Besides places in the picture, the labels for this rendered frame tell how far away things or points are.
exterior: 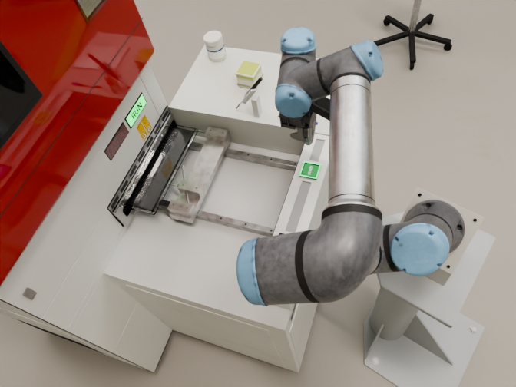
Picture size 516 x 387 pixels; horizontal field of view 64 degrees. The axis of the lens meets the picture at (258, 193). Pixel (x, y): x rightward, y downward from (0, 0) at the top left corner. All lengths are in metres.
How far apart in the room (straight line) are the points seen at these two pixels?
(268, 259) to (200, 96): 1.02
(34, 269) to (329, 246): 0.84
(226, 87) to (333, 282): 1.09
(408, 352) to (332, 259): 1.50
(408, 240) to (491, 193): 1.58
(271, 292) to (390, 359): 1.44
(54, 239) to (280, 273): 0.76
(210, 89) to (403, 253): 0.95
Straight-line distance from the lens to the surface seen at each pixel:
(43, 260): 1.25
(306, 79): 0.86
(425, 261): 1.01
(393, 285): 1.31
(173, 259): 1.40
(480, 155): 2.68
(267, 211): 1.41
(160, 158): 1.53
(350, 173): 0.68
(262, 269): 0.67
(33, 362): 2.51
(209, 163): 1.48
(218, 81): 1.63
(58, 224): 1.25
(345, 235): 0.63
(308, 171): 1.31
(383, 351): 2.08
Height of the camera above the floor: 2.04
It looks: 57 degrees down
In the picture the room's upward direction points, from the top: 14 degrees counter-clockwise
